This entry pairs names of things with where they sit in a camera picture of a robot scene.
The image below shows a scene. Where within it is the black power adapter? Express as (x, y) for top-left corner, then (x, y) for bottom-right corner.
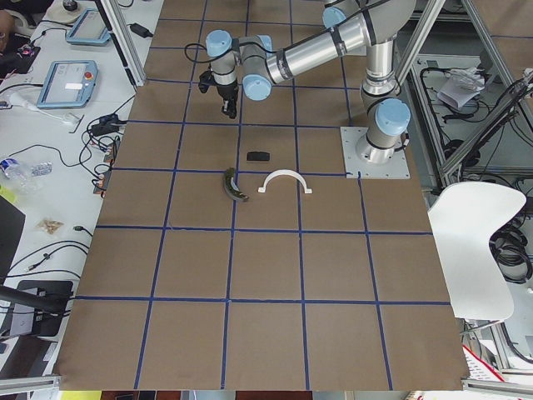
(88, 113), (127, 137)

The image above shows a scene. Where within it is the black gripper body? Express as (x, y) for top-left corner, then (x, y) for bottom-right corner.
(198, 70), (238, 101)

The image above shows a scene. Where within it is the blue teach pendant near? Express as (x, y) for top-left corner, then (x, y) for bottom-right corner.
(37, 60), (98, 109)

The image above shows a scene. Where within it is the clear plastic water bottle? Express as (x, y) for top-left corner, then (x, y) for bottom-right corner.
(1, 157), (52, 194)

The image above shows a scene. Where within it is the green curved brake shoe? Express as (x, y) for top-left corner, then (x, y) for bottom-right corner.
(223, 167), (249, 202)

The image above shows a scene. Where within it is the white curved plastic bracket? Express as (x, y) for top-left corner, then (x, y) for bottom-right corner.
(257, 168), (313, 194)

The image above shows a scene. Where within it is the white plastic chair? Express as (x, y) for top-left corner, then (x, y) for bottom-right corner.
(428, 182), (526, 322)

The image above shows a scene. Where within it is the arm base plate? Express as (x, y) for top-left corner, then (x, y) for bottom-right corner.
(340, 127), (411, 180)

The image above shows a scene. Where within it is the blue teach pendant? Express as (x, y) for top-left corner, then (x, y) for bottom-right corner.
(37, 60), (98, 109)
(66, 8), (111, 46)

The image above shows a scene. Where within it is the aluminium frame post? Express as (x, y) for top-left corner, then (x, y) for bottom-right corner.
(95, 0), (147, 88)

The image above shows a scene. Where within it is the black brake pad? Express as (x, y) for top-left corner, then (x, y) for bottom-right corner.
(247, 151), (271, 163)

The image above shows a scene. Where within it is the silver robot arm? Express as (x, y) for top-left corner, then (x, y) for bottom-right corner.
(198, 0), (416, 163)

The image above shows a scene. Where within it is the blue teach pendant far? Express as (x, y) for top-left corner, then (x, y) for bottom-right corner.
(66, 8), (111, 46)

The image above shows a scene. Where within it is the black laptop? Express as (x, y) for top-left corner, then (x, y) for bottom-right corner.
(0, 197), (26, 283)

